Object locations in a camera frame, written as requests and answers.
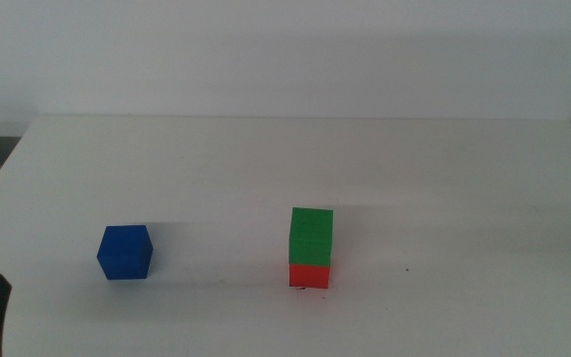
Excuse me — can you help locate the green cube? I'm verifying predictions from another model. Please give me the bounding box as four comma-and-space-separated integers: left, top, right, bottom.
287, 206, 335, 268

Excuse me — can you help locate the red cube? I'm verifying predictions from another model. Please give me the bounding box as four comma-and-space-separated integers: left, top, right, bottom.
287, 262, 332, 291

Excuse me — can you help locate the blue cube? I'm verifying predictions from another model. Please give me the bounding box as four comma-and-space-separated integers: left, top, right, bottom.
95, 224, 155, 282

